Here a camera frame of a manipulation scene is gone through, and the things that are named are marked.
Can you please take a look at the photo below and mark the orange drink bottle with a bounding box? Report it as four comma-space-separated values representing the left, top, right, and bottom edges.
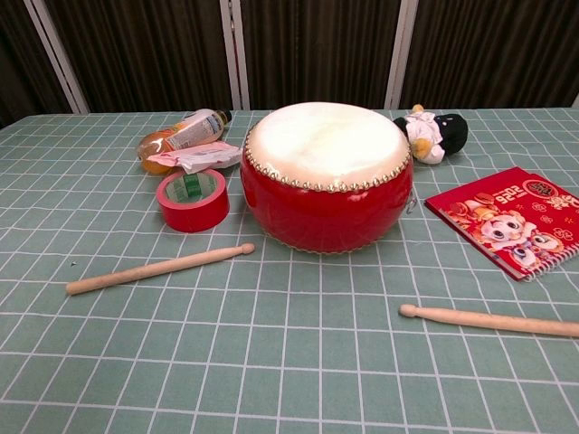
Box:
138, 108, 233, 175

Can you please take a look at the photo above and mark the plush doll black head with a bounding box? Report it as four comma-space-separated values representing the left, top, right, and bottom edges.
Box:
392, 104, 470, 164

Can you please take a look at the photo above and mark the red spiral calendar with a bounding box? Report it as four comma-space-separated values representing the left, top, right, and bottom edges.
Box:
423, 165, 579, 283

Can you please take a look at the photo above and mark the pink wet wipes packet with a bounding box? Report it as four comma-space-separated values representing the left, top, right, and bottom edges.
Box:
147, 140, 243, 175

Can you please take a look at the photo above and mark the red tape roll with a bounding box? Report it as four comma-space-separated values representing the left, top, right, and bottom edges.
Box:
156, 168, 231, 233

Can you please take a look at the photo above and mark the red drum white skin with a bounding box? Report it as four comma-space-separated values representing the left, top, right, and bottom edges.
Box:
239, 101, 413, 254

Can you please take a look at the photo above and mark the wooden drumstick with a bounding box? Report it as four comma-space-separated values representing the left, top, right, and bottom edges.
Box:
398, 303, 579, 338
65, 242, 256, 297

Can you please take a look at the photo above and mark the white partition post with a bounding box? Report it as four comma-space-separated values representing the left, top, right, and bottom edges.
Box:
384, 0, 420, 109
219, 0, 251, 110
23, 0, 90, 114

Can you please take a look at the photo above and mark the green grid cutting mat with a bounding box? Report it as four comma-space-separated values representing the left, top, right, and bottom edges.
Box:
0, 107, 579, 434

